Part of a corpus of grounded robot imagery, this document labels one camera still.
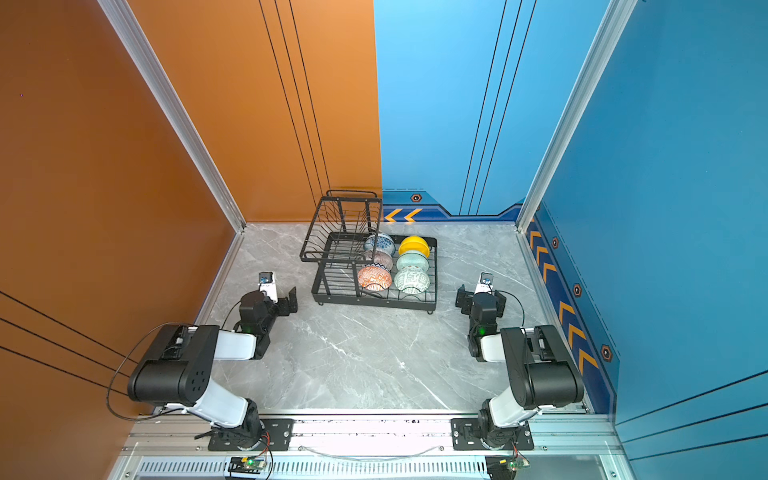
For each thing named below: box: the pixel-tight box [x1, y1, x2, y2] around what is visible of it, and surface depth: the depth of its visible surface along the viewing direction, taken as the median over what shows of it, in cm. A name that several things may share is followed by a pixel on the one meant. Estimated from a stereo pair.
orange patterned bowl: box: [357, 262, 392, 291], surface depth 101 cm
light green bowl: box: [396, 252, 430, 270], surface depth 104 cm
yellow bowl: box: [398, 235, 430, 257], surface depth 105 cm
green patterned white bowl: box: [394, 266, 430, 295], surface depth 101 cm
